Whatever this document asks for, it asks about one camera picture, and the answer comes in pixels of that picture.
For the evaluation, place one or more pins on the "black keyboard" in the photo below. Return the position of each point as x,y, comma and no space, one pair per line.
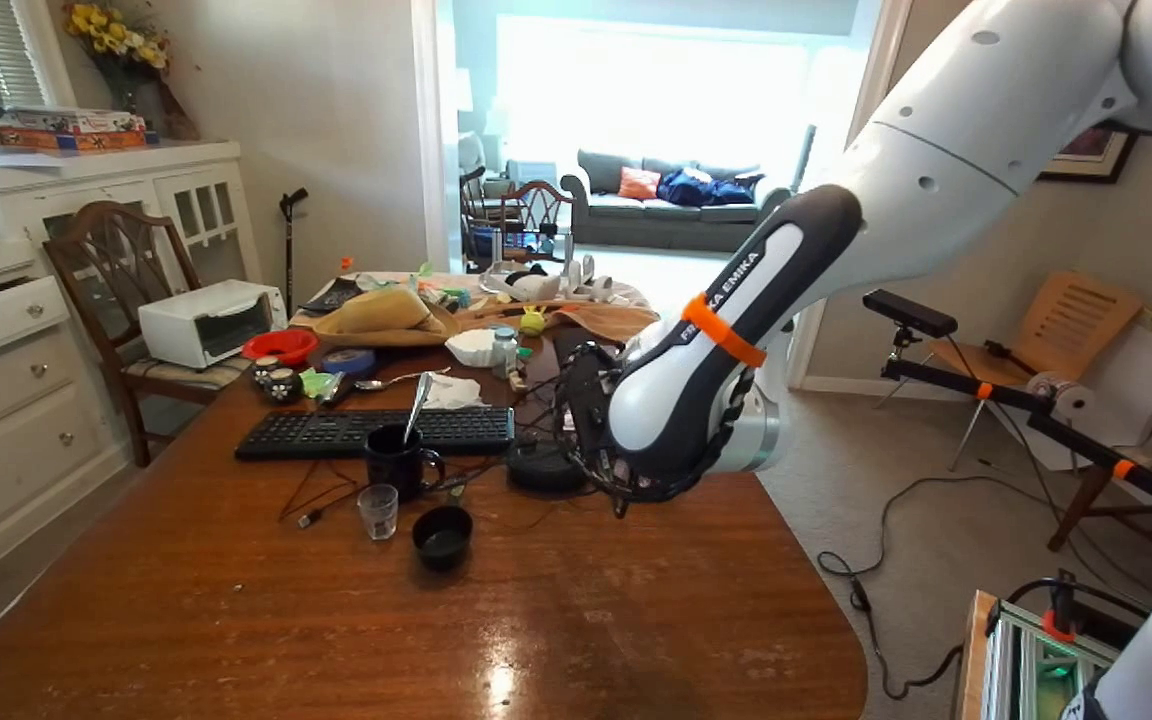
378,435

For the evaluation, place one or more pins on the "orange tray on cabinet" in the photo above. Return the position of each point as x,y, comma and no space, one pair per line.
68,137

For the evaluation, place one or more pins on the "wooden electronics box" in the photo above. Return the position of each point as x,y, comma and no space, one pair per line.
1021,660

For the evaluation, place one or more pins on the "green small object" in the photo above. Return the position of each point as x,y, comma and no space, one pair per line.
321,385

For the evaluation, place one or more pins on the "white stick in mug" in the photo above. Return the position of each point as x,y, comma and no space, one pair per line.
414,406

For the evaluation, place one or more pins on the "dark metal chair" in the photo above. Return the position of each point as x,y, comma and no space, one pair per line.
520,221

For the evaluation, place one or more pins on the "orange cushion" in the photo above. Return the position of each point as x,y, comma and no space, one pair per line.
638,185

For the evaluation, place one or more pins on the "small black bowl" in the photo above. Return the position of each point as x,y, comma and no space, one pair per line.
443,537

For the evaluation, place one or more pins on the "small clear bottle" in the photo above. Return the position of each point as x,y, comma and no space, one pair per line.
505,355

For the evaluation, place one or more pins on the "black mug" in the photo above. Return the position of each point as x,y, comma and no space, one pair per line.
399,469

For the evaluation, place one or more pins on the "yellow ball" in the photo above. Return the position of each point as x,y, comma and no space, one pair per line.
532,320

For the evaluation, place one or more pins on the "white cabinet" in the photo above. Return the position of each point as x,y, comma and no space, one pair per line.
19,402

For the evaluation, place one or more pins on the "white bowl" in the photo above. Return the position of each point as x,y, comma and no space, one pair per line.
471,346

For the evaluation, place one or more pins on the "white paper sheet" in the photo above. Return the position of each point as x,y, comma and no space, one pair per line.
455,390

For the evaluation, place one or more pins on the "blue lid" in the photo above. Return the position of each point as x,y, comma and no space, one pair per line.
347,363

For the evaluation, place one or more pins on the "black tripod with orange joints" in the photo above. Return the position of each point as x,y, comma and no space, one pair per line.
1082,447

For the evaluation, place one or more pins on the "white clutter pile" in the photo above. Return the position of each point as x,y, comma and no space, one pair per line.
562,283

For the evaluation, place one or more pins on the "small dark jars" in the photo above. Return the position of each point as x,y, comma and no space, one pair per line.
273,378

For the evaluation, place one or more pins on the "black walking cane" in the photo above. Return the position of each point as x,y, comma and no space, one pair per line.
290,244

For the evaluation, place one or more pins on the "tan cloth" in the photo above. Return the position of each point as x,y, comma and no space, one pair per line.
378,320

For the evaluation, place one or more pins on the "dark vase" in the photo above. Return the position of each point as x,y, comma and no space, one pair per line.
137,95

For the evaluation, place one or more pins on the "framed picture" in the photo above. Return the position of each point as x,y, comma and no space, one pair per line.
1086,153

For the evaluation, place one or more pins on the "dark wooden dining chair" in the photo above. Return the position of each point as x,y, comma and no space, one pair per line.
103,283

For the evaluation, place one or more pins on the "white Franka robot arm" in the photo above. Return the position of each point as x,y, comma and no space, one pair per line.
948,146

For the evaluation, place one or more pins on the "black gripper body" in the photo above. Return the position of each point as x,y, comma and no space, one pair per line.
660,482

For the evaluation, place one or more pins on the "yellow flowers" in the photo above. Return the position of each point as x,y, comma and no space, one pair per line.
117,32

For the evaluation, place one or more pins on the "grey sofa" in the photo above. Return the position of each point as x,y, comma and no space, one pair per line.
660,224

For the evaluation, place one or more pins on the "white leaning board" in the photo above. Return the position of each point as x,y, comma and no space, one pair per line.
1142,380

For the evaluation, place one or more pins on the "wooden folding chair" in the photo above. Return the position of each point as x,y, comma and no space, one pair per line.
1068,327

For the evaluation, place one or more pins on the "black camera on tripod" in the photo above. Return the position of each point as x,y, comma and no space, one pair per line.
909,312

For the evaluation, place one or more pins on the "red bowl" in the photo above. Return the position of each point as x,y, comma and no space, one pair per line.
281,346

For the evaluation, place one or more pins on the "small clear glass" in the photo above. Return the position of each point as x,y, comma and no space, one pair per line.
378,514

